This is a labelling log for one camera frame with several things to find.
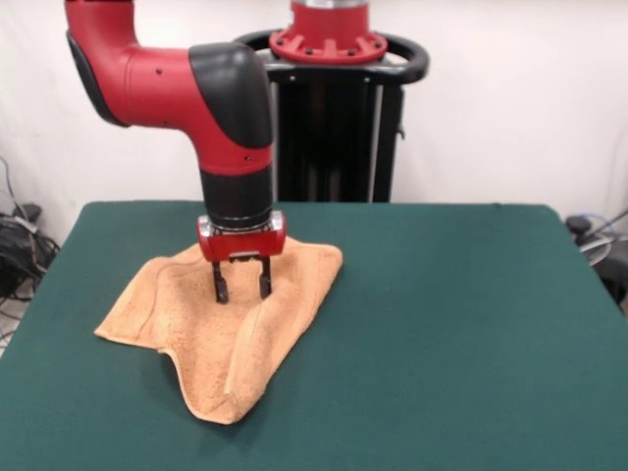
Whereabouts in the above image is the tan terry towel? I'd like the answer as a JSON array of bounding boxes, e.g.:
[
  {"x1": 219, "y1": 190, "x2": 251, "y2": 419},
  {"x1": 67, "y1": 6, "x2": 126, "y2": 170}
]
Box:
[{"x1": 93, "y1": 239, "x2": 343, "y2": 426}]

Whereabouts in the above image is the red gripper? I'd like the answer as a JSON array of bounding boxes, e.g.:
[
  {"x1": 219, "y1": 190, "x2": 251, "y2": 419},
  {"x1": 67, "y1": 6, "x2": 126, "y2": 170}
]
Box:
[{"x1": 196, "y1": 209, "x2": 288, "y2": 304}]

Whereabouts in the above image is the dark green table cloth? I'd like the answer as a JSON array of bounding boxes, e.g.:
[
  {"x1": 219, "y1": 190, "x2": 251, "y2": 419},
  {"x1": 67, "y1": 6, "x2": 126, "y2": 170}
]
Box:
[{"x1": 0, "y1": 200, "x2": 628, "y2": 471}]

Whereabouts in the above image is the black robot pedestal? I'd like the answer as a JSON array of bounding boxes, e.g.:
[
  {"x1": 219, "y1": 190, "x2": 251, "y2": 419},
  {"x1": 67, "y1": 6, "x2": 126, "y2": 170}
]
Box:
[{"x1": 233, "y1": 28, "x2": 432, "y2": 203}]

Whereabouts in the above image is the black cable bundle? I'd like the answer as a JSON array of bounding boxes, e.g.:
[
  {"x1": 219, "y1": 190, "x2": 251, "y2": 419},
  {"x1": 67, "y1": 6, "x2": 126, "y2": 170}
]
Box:
[{"x1": 0, "y1": 201, "x2": 61, "y2": 301}]

